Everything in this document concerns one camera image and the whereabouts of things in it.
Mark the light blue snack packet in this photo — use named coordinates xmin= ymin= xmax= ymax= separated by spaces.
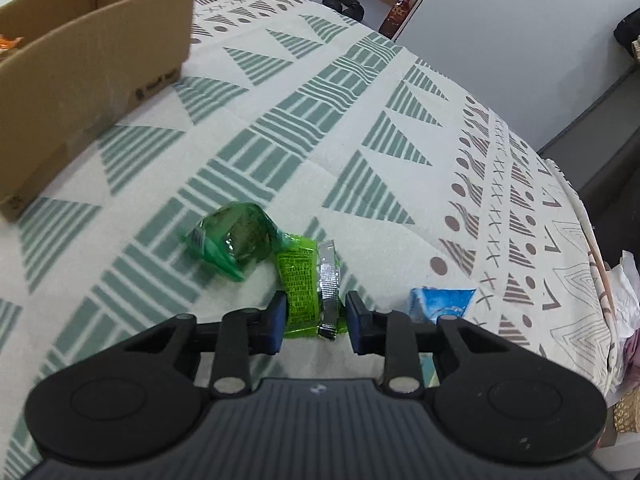
xmin=409 ymin=287 xmax=476 ymax=325

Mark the white crumpled plastic bag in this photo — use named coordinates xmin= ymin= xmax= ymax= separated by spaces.
xmin=604 ymin=250 xmax=640 ymax=343

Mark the light green snack packet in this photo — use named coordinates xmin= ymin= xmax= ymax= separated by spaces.
xmin=272 ymin=235 xmax=350 ymax=339

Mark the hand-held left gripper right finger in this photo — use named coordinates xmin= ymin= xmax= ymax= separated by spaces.
xmin=345 ymin=290 xmax=507 ymax=395

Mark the dark green snack packet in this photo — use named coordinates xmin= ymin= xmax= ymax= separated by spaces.
xmin=185 ymin=202 xmax=297 ymax=282

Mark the woven basket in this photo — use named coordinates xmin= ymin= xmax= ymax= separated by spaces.
xmin=606 ymin=394 xmax=640 ymax=432

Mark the black bag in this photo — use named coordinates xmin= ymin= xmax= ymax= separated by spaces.
xmin=613 ymin=7 xmax=640 ymax=57

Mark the brown cardboard box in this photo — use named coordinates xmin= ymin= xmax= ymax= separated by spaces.
xmin=0 ymin=0 xmax=197 ymax=222

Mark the green patterned blanket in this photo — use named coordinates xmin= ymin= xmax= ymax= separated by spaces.
xmin=0 ymin=0 xmax=617 ymax=468

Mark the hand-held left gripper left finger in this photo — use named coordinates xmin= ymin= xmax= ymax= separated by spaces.
xmin=120 ymin=290 xmax=289 ymax=395

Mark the dark grey furniture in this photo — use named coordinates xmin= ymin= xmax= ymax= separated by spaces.
xmin=537 ymin=67 xmax=640 ymax=266

